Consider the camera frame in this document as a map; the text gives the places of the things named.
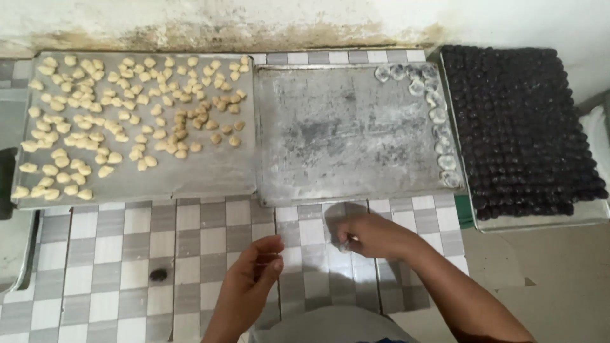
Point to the person's right hand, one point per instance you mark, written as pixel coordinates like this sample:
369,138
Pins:
381,236

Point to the person's left hand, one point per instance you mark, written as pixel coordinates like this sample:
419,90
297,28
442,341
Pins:
248,281

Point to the person's left fingers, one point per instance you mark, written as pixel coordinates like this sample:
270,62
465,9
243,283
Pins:
270,257

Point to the person's right fingers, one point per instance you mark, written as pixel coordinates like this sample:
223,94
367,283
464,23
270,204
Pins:
347,233

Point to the single floured dough ball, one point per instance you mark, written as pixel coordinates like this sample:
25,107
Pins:
343,247

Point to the person's grey clothing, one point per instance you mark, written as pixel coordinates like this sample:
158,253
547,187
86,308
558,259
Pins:
329,326

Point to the floured metal baking tray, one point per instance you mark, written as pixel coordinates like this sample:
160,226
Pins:
343,133

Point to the metal tray with dough pieces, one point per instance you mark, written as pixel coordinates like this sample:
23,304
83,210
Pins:
209,171

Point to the lone dark filling ball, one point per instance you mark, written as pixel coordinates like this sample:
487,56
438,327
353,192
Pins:
158,274

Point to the green object under tray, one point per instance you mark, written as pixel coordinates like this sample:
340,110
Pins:
463,212

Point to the row of floured filled balls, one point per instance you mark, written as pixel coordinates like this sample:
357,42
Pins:
436,114

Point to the metal tray with dark balls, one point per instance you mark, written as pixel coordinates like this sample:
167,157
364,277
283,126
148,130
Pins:
533,221

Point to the batch of dark filling balls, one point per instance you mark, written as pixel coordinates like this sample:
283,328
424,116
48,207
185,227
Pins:
519,133

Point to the heap of pale dough pieces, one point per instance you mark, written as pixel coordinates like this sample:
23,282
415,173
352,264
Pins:
119,109

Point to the empty grey metal tray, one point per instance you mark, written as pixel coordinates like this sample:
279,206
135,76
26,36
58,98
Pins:
16,247

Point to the dark object at table edge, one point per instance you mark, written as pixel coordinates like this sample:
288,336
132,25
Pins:
6,183

